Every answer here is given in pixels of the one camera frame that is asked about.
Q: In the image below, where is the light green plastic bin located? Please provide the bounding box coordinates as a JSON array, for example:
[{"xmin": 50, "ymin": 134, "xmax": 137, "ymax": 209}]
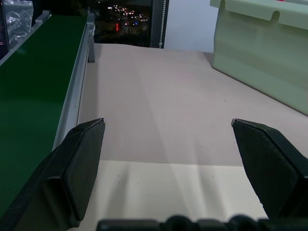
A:
[{"xmin": 209, "ymin": 0, "xmax": 308, "ymax": 114}]

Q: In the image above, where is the clear plastic bag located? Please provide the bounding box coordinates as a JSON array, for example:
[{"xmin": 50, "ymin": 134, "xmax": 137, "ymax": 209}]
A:
[{"xmin": 2, "ymin": 0, "xmax": 33, "ymax": 51}]

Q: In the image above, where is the pink table mat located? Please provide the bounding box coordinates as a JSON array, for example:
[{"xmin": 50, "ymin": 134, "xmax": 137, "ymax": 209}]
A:
[{"xmin": 77, "ymin": 43, "xmax": 308, "ymax": 168}]

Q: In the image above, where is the green conveyor belt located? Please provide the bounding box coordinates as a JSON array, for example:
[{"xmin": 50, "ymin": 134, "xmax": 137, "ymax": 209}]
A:
[{"xmin": 0, "ymin": 14, "xmax": 88, "ymax": 214}]

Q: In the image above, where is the white beaded blind chain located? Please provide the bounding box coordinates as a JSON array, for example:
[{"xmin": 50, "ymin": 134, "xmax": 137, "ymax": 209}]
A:
[{"xmin": 159, "ymin": 0, "xmax": 167, "ymax": 49}]

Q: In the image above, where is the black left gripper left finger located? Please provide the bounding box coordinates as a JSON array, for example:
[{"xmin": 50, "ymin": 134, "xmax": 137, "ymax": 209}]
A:
[{"xmin": 0, "ymin": 117, "xmax": 107, "ymax": 231}]

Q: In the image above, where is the dark window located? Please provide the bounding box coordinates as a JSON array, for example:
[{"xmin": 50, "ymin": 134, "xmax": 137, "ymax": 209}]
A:
[{"xmin": 50, "ymin": 0, "xmax": 153, "ymax": 48}]

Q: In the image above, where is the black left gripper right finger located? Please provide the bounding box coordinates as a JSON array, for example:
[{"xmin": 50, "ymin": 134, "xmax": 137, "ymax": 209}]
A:
[{"xmin": 231, "ymin": 118, "xmax": 308, "ymax": 220}]

